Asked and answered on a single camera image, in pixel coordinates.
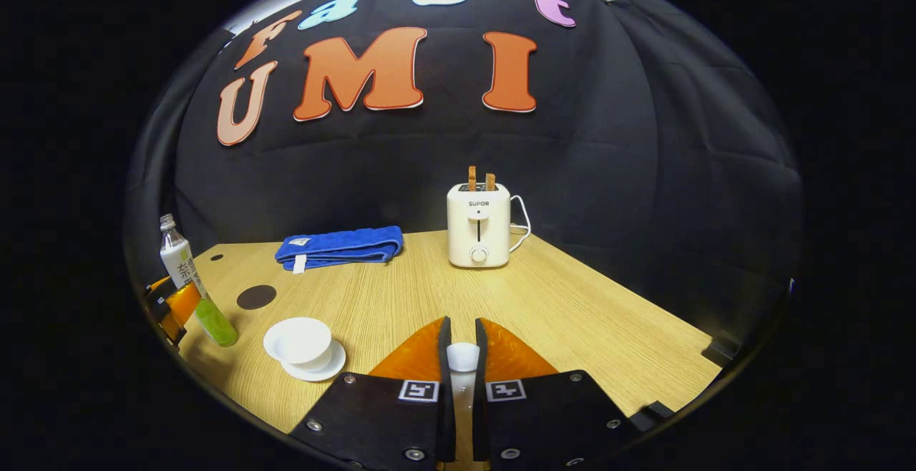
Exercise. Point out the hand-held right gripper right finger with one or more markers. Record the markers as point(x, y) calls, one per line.
point(479, 385)

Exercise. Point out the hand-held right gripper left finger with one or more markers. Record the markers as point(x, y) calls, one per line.
point(446, 385)

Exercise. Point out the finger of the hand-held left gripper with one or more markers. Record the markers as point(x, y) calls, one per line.
point(179, 303)

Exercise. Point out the clear water bottle green label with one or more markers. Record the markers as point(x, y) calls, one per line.
point(182, 263)

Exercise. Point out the white teacup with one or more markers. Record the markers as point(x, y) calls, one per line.
point(300, 342)

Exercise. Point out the white saucer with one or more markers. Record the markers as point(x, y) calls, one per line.
point(333, 365)

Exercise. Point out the white toaster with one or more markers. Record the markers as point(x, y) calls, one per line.
point(478, 231)

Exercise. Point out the blue folded towel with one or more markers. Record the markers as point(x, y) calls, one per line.
point(343, 245)

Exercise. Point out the black block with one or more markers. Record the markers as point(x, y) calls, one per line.
point(723, 351)
point(651, 415)

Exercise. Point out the black backdrop cloth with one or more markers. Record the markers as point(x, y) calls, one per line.
point(608, 170)

